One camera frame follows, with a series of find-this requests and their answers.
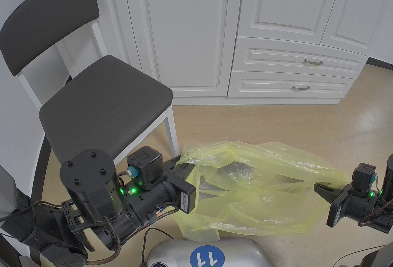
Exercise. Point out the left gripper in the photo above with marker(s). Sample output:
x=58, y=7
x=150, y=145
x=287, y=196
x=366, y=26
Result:
x=172, y=195

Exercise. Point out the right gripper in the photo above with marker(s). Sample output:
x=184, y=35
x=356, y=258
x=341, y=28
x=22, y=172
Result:
x=340, y=210

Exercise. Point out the yellow plastic bag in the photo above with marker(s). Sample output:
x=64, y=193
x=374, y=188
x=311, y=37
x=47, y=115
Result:
x=261, y=198

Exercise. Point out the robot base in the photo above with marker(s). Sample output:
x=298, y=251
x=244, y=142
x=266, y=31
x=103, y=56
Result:
x=208, y=255

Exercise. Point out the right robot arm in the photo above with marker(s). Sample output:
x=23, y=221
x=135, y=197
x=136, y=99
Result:
x=387, y=173

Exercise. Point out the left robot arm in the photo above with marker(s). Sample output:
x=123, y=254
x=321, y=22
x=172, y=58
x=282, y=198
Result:
x=89, y=179

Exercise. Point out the white chair with grey cushions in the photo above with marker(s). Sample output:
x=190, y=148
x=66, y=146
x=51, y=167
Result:
x=101, y=106

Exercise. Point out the white wardrobe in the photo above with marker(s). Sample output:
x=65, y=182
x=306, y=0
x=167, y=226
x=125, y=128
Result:
x=184, y=13

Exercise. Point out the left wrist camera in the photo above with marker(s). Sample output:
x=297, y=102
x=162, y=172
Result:
x=147, y=164

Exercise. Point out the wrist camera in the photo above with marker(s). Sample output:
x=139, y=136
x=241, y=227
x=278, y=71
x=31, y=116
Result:
x=363, y=178
x=147, y=164

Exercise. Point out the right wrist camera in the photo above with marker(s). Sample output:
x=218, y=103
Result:
x=363, y=178

